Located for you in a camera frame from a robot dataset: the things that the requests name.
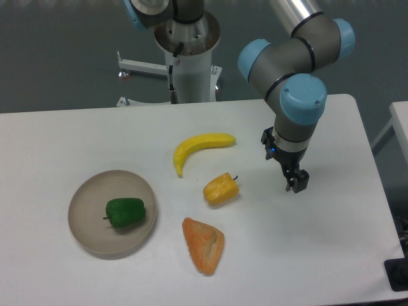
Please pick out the white side table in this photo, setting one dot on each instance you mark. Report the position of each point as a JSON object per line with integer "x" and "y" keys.
{"x": 396, "y": 126}

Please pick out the green toy pepper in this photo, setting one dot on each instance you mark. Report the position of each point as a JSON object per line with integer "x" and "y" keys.
{"x": 122, "y": 212}

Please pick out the yellow toy pepper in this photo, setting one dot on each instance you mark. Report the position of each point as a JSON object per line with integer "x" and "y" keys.
{"x": 221, "y": 189}

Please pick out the black box at table edge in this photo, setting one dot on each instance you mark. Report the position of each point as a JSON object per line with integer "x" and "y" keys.
{"x": 396, "y": 271}

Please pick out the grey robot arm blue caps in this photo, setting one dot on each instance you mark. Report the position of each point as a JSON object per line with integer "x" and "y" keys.
{"x": 282, "y": 75}

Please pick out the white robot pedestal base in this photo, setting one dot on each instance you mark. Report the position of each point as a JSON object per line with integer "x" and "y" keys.
{"x": 191, "y": 76}

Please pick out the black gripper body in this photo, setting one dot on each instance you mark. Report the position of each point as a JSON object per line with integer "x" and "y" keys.
{"x": 288, "y": 154}

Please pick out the yellow toy banana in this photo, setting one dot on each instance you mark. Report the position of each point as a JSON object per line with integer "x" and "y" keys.
{"x": 197, "y": 143}

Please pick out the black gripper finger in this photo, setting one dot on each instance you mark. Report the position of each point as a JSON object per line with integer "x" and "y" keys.
{"x": 300, "y": 180}
{"x": 290, "y": 179}

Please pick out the beige round plate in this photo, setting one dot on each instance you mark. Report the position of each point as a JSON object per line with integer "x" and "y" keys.
{"x": 89, "y": 222}

